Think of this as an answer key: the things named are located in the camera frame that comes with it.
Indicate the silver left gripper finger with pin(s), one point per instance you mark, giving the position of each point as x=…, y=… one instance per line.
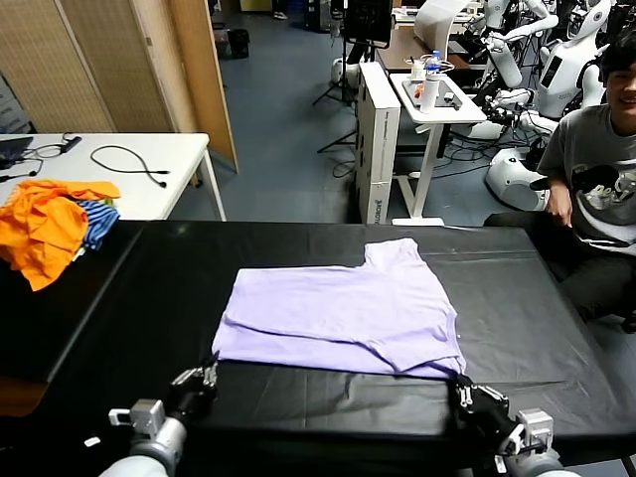
x=211, y=375
x=191, y=378

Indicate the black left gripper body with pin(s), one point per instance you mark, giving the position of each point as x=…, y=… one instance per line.
x=191, y=400

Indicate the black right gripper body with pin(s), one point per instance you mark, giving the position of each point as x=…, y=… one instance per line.
x=484, y=420

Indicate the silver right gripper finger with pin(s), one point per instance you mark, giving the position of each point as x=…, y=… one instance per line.
x=465, y=392
x=489, y=396

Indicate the lavender t-shirt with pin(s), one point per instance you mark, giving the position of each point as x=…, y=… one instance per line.
x=338, y=308

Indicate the person right forearm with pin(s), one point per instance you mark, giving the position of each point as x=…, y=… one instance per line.
x=555, y=183

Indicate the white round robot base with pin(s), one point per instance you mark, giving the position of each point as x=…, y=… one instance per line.
x=512, y=179

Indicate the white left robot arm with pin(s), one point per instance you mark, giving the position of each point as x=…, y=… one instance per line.
x=149, y=454

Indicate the person right hand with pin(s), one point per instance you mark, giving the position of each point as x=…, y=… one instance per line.
x=557, y=206

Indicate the blue striped garment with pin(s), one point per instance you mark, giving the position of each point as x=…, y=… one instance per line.
x=99, y=221

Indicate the white table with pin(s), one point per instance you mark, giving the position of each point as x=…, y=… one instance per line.
x=149, y=199

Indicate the green garment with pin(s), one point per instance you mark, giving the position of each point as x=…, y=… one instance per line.
x=110, y=202

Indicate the orange garment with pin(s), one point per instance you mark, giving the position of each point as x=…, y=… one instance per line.
x=45, y=228

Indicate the white standing desk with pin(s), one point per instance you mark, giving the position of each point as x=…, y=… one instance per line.
x=429, y=164

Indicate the tall white cardboard box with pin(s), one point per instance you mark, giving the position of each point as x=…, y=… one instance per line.
x=382, y=164

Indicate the black power strip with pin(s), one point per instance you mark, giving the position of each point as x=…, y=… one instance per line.
x=73, y=142

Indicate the seated person grey shirt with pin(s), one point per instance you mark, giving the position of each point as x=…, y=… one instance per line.
x=596, y=149

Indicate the white low robot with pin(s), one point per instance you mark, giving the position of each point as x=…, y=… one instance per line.
x=536, y=121

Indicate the black laptop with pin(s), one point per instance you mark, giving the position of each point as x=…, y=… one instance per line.
x=12, y=149

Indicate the dark tray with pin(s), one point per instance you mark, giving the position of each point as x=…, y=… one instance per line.
x=411, y=99

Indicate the white thermos bottle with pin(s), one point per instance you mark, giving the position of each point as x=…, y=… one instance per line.
x=429, y=94

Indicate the white cup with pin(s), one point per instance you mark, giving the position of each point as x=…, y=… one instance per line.
x=416, y=72

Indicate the wooden folding screen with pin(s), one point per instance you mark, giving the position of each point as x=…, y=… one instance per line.
x=99, y=64

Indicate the white humanoid robot dark face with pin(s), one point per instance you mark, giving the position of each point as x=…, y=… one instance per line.
x=561, y=74

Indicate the small white floor unit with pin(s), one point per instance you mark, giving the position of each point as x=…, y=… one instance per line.
x=345, y=72

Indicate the black trash bin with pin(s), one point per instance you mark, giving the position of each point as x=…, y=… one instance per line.
x=238, y=45

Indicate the clear water bottle blue cap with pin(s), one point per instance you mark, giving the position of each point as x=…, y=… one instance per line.
x=434, y=62

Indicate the brown wooden desk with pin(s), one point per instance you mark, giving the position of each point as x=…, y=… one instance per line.
x=397, y=49

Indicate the white curved shell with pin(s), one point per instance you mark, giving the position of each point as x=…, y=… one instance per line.
x=432, y=20

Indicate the black panel on tripod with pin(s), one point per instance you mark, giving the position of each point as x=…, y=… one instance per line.
x=367, y=20

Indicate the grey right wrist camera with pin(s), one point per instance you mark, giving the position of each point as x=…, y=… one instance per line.
x=536, y=427

